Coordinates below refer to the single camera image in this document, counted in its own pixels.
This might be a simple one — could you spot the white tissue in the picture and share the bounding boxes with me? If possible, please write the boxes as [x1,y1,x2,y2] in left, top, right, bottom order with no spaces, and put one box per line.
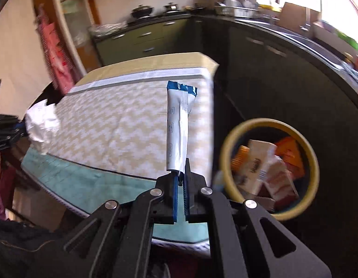
[24,99,61,154]

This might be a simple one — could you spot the orange foam net sleeve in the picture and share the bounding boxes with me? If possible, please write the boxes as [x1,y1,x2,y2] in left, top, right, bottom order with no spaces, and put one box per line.
[230,146,249,174]

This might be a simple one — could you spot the red white carton box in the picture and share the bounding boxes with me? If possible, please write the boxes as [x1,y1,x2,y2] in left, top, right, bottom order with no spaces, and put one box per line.
[235,140,299,208]

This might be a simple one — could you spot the blue white wrapper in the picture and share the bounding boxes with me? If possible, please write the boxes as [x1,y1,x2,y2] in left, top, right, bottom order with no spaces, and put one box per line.
[166,81,197,173]

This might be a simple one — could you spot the orange snack bag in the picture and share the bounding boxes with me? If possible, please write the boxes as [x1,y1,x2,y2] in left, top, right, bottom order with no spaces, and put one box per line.
[275,136,305,180]

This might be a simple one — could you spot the steel kitchen sink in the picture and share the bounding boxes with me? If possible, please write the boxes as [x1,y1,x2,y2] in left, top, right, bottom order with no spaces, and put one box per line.
[273,26,344,70]

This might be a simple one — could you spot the white curtain cloth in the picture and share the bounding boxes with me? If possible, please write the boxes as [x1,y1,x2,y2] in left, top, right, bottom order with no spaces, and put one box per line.
[0,0,51,118]

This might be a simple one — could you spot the patterned tablecloth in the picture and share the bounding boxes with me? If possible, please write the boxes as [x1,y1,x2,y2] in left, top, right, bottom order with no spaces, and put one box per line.
[20,51,221,251]

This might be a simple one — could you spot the red checked apron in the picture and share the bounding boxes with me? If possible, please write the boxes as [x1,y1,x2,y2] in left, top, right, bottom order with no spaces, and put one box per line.
[36,4,75,95]

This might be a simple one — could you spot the green lower cabinets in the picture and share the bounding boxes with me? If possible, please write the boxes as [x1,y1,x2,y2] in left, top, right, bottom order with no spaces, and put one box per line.
[93,16,358,238]

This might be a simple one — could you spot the clear plastic bag on counter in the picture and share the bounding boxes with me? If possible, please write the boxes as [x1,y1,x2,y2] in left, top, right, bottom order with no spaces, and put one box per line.
[88,21,128,38]

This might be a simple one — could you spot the black wok with lid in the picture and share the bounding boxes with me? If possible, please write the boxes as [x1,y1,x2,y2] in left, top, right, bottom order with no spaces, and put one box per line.
[131,4,154,19]

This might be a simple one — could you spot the small steel pot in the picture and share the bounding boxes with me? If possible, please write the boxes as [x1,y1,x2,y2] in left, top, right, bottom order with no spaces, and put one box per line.
[164,2,180,13]

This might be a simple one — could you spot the white dish rack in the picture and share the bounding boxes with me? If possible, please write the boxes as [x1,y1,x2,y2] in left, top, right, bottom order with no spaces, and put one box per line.
[214,0,259,18]

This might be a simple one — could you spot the cardboard sheet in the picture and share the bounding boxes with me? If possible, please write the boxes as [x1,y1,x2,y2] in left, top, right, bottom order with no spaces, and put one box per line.
[276,2,320,38]

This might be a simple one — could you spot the steel faucet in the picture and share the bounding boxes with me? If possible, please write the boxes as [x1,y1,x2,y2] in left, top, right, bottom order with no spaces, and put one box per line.
[299,8,310,34]

